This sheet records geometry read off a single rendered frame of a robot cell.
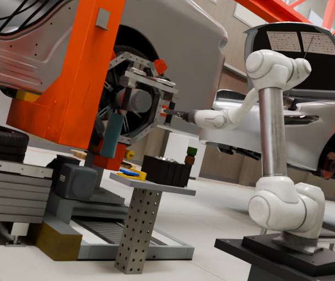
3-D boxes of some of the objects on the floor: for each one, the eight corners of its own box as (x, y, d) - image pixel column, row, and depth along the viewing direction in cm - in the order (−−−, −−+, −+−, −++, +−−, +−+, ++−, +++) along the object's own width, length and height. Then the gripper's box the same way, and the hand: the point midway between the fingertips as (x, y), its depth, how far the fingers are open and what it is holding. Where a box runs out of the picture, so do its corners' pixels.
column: (129, 266, 214) (150, 185, 214) (141, 274, 206) (163, 190, 206) (113, 266, 207) (135, 183, 207) (125, 274, 200) (147, 188, 200)
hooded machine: (180, 174, 938) (194, 120, 938) (199, 181, 897) (214, 124, 897) (158, 170, 888) (173, 112, 888) (178, 177, 847) (193, 116, 847)
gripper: (176, 119, 236) (152, 114, 252) (205, 127, 251) (180, 122, 268) (180, 105, 236) (155, 101, 252) (208, 115, 251) (183, 111, 268)
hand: (170, 112), depth 259 cm, fingers open, 11 cm apart
